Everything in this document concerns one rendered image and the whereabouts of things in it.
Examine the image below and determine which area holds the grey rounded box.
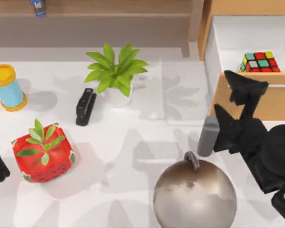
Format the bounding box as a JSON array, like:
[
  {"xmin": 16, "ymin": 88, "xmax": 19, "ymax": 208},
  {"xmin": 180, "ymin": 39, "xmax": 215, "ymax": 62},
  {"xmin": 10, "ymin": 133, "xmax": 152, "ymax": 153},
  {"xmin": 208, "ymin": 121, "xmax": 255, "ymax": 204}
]
[{"xmin": 197, "ymin": 115, "xmax": 220, "ymax": 158}]

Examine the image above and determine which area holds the multicoloured puzzle cube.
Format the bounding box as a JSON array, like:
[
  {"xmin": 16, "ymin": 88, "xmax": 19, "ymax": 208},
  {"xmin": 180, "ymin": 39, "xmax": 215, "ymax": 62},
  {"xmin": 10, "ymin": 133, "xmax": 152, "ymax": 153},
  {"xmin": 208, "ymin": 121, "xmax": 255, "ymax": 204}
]
[{"xmin": 238, "ymin": 51, "xmax": 281, "ymax": 73}]

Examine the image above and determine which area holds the pale wooden drawer front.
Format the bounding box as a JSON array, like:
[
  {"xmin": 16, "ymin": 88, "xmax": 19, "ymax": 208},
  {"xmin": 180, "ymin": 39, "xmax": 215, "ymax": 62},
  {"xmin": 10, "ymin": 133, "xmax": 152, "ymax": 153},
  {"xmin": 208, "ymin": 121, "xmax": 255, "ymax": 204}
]
[{"xmin": 210, "ymin": 72, "xmax": 285, "ymax": 122}]

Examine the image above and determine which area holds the drawer with white inside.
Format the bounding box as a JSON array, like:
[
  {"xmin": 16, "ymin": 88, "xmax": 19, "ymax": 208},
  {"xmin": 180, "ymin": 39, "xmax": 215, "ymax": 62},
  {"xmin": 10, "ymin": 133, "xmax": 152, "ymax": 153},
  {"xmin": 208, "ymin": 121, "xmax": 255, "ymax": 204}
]
[{"xmin": 205, "ymin": 15, "xmax": 285, "ymax": 74}]

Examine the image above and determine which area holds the wooden cupboard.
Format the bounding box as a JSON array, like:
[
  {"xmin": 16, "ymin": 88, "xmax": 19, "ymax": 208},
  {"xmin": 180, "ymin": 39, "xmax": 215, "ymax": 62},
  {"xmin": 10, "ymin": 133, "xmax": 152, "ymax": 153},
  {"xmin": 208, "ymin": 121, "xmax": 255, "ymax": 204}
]
[{"xmin": 196, "ymin": 0, "xmax": 285, "ymax": 62}]

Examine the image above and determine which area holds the silver metal ball with hook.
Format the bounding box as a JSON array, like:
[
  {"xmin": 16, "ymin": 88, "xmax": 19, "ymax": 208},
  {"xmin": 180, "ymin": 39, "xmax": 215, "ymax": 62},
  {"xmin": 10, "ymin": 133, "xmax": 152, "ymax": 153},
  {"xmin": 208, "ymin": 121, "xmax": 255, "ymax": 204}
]
[{"xmin": 152, "ymin": 151, "xmax": 238, "ymax": 228}]

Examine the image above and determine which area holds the green plant in white pot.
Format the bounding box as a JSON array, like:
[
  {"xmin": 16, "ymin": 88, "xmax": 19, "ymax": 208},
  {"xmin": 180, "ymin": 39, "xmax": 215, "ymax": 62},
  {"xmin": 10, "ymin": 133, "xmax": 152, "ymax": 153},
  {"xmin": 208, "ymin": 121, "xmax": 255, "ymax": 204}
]
[{"xmin": 84, "ymin": 43, "xmax": 149, "ymax": 109}]

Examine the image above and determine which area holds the black stapler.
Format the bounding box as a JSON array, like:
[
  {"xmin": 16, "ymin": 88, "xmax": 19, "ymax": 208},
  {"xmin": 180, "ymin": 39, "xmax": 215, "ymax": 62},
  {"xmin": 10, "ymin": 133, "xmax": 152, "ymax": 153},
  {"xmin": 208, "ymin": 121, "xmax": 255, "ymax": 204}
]
[{"xmin": 75, "ymin": 87, "xmax": 97, "ymax": 127}]

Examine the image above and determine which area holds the wooden open shelf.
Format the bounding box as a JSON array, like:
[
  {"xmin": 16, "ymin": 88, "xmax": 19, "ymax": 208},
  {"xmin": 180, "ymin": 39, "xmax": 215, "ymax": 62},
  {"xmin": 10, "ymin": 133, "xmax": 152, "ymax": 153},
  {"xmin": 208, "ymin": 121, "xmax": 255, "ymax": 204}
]
[{"xmin": 0, "ymin": 0, "xmax": 205, "ymax": 49}]

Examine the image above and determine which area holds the red watermelon pot with plant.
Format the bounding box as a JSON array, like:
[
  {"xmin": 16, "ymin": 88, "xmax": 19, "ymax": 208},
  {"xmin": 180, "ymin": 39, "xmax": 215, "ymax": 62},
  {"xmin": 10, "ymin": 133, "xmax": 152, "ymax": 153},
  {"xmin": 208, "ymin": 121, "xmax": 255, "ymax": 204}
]
[{"xmin": 11, "ymin": 118, "xmax": 76, "ymax": 184}]

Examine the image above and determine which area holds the blue bottle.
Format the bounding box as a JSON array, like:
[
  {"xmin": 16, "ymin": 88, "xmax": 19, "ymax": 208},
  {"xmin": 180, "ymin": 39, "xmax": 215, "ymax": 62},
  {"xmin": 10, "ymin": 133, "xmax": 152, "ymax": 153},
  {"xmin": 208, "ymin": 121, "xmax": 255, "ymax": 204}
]
[{"xmin": 30, "ymin": 0, "xmax": 47, "ymax": 18}]

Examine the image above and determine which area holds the yellow and blue cylinder container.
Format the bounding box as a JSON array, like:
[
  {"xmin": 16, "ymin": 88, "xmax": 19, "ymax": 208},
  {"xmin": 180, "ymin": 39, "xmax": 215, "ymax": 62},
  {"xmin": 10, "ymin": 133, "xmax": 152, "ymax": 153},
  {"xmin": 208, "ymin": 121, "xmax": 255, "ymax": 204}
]
[{"xmin": 0, "ymin": 63, "xmax": 28, "ymax": 113}]

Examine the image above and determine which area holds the long metal drawer handle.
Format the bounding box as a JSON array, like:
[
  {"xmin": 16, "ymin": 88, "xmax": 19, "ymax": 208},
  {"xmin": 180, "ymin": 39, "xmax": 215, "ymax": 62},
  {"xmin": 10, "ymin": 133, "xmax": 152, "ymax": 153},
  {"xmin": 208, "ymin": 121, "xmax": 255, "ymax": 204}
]
[{"xmin": 226, "ymin": 83, "xmax": 285, "ymax": 88}]

